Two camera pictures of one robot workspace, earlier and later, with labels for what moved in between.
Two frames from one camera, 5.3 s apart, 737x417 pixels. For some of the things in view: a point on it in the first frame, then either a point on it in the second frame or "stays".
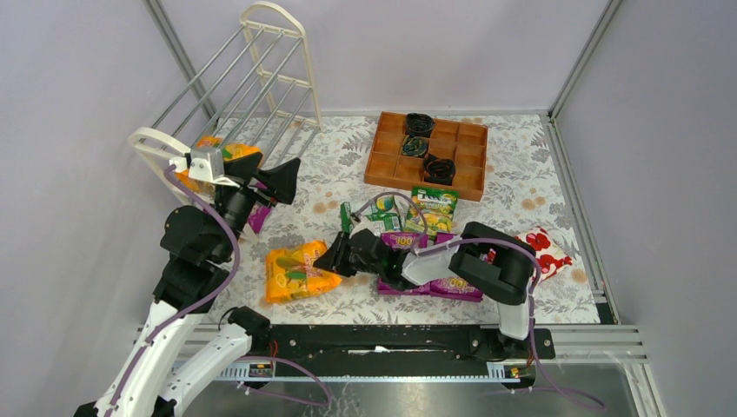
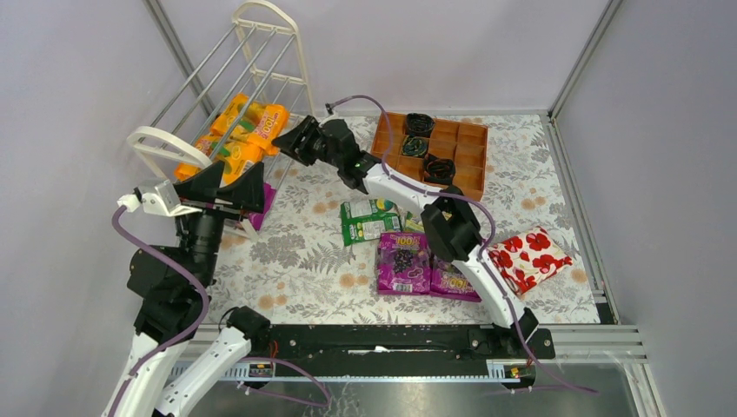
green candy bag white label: (383, 214) stays
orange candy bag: (229, 151) stays
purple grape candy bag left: (408, 241) stays
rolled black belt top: (419, 124) stays
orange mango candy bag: (290, 272) to (255, 124)
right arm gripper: (349, 254) to (310, 142)
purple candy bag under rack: (258, 215) stays
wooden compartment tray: (463, 143) stays
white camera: (205, 163) to (159, 198)
